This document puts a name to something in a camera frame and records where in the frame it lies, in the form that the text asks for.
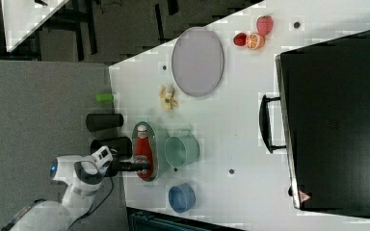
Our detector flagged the mint green cup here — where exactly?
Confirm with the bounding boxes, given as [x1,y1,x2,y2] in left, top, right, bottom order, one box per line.
[165,130,199,168]

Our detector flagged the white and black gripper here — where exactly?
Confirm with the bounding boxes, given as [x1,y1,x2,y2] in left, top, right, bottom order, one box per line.
[92,146,150,177]

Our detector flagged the plush orange slice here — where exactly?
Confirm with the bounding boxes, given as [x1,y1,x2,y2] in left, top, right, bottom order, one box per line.
[246,33,265,50]

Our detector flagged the grey-green oval strainer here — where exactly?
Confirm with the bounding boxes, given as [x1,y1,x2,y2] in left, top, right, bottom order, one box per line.
[132,121,169,182]

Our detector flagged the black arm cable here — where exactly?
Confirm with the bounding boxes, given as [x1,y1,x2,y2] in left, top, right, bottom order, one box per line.
[66,176,115,229]

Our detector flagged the blue bowl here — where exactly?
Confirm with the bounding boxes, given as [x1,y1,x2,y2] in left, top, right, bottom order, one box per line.
[168,183,196,214]

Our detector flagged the yellow plush banana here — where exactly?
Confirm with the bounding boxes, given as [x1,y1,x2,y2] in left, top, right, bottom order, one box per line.
[159,85,178,112]

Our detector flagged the green cylinder peg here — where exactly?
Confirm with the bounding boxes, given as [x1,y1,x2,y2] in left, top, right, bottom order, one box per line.
[95,93,114,102]

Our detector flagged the black toaster oven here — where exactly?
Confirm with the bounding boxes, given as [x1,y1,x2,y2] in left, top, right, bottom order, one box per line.
[275,30,370,218]

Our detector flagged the red plush ketchup bottle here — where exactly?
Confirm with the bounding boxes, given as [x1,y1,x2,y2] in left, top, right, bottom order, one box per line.
[135,125,153,180]

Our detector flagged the pink plush strawberry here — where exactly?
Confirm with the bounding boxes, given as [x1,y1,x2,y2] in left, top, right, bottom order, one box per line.
[256,15,274,36]

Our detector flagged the lilac round plate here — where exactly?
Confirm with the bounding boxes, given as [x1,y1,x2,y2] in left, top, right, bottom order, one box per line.
[172,27,225,97]

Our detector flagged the red plush fruit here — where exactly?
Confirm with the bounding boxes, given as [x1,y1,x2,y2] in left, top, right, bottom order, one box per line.
[233,33,247,46]

